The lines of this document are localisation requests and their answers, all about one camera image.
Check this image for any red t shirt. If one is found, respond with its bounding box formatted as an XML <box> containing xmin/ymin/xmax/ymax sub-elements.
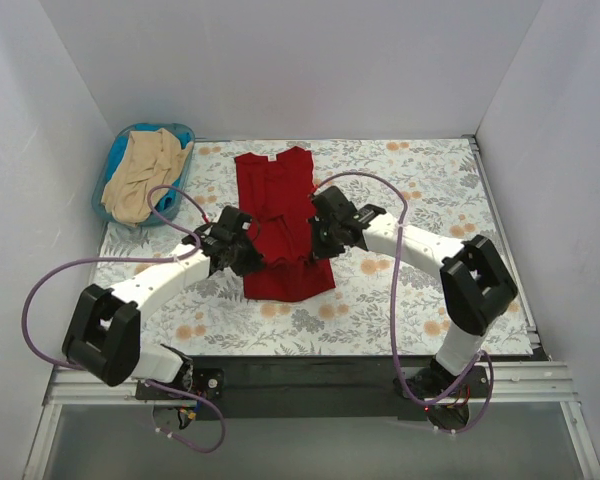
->
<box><xmin>234</xmin><ymin>146</ymin><xmax>335</xmax><ymax>303</ymax></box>

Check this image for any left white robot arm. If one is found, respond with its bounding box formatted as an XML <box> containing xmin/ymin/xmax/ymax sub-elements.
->
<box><xmin>62</xmin><ymin>206</ymin><xmax>264</xmax><ymax>400</ymax></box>

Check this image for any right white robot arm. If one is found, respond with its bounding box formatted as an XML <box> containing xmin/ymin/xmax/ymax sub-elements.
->
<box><xmin>309</xmin><ymin>186</ymin><xmax>518</xmax><ymax>398</ymax></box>

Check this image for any blue t shirt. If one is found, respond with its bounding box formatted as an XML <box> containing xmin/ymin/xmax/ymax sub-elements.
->
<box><xmin>94</xmin><ymin>123</ymin><xmax>195</xmax><ymax>225</ymax></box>

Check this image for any floral table mat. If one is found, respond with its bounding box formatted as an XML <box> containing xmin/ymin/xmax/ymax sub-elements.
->
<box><xmin>92</xmin><ymin>139</ymin><xmax>502</xmax><ymax>355</ymax></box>

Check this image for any beige t shirt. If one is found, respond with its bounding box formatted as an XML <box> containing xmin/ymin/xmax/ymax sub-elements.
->
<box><xmin>100</xmin><ymin>127</ymin><xmax>194</xmax><ymax>226</ymax></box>

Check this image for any blue plastic basket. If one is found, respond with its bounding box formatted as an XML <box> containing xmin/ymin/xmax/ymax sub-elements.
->
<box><xmin>91</xmin><ymin>123</ymin><xmax>196</xmax><ymax>223</ymax></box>

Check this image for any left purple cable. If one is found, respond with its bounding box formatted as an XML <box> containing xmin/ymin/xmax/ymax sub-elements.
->
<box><xmin>22</xmin><ymin>185</ymin><xmax>227</xmax><ymax>454</ymax></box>

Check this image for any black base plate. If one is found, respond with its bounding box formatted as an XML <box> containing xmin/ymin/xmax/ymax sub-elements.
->
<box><xmin>134</xmin><ymin>353</ymin><xmax>491</xmax><ymax>422</ymax></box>

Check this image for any aluminium rail frame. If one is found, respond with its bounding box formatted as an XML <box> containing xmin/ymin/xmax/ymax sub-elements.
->
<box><xmin>22</xmin><ymin>134</ymin><xmax>600</xmax><ymax>480</ymax></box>

